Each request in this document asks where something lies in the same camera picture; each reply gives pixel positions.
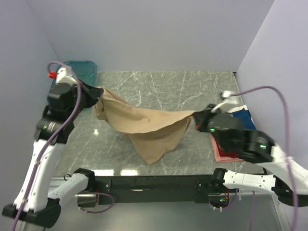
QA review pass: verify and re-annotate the beige t shirt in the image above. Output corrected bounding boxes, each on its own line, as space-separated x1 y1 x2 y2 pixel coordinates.
94 88 193 165

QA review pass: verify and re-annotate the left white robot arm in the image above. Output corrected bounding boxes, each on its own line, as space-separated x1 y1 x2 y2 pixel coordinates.
2 83 103 230

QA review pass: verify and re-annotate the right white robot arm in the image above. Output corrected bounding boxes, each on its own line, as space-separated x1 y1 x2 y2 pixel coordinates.
192 104 308 207

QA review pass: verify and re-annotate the red folded shirt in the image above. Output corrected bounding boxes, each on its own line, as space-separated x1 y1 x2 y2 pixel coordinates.
210 133 239 159

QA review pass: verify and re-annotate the blue white folded shirt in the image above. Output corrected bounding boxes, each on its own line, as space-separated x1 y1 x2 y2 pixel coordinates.
229 104 257 130

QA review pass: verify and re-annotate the teal plastic basket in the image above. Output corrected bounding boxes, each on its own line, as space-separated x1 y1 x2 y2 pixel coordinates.
47 61 97 99

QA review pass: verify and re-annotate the pink folded shirt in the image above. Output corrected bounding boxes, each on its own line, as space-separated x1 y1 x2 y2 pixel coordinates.
209 133 245 164

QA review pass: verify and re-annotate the black base beam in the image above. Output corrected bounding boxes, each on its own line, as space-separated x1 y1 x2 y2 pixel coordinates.
83 175 236 203

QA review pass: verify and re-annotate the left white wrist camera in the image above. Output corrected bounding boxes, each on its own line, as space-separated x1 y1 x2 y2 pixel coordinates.
48 67 77 85

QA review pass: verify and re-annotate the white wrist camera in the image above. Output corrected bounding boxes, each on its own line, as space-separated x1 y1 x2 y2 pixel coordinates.
48 67 77 85
211 91 240 113

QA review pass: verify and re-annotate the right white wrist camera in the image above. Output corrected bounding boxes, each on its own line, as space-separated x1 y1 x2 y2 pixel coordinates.
211 91 240 113

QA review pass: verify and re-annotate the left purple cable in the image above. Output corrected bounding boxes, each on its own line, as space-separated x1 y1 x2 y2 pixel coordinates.
11 61 84 231

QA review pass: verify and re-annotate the purple cable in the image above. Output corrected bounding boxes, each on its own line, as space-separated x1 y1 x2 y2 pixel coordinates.
231 86 300 231
11 61 84 231

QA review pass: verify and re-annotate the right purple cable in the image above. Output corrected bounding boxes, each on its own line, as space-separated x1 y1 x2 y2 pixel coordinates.
231 86 300 231

